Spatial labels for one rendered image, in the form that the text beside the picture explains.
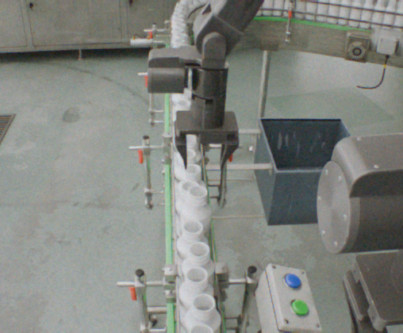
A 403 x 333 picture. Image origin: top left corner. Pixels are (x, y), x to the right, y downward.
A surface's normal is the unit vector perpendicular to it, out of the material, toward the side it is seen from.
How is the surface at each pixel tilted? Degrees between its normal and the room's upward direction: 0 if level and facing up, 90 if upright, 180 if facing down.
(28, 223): 0
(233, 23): 94
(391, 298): 0
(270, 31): 90
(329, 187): 89
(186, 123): 2
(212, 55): 92
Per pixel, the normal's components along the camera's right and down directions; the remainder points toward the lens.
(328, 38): -0.24, 0.56
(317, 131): 0.07, 0.59
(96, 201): 0.03, -0.81
